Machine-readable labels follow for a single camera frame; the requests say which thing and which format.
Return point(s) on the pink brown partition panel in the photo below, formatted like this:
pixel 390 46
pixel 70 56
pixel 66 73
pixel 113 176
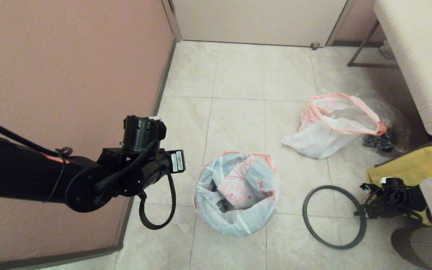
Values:
pixel 69 56

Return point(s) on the small metal floor stop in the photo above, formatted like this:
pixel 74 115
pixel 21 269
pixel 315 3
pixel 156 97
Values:
pixel 315 46

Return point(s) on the clear bag with black contents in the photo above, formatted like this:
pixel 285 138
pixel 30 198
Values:
pixel 384 142

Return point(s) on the beige partition panel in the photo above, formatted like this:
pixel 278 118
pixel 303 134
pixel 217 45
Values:
pixel 257 18

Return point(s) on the white plastic bag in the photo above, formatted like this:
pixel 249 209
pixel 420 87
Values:
pixel 238 221

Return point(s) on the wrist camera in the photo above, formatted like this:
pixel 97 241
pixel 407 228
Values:
pixel 366 186
pixel 156 118

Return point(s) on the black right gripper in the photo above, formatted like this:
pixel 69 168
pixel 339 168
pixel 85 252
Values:
pixel 384 204

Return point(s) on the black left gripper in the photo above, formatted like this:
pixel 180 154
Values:
pixel 144 170

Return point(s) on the cream ribbed bench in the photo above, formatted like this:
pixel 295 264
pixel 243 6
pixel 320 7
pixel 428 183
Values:
pixel 426 56

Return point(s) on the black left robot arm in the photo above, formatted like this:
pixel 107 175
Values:
pixel 32 176

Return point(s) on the yellow fabric tote bag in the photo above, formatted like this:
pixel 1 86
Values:
pixel 411 165

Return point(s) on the white red bag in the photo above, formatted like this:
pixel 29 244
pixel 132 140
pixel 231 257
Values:
pixel 321 142

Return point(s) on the dark metal bench frame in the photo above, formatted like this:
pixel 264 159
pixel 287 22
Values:
pixel 366 65

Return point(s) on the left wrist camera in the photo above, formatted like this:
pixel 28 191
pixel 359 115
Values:
pixel 156 118

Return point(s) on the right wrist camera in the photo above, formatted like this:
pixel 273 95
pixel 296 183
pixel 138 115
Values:
pixel 366 186

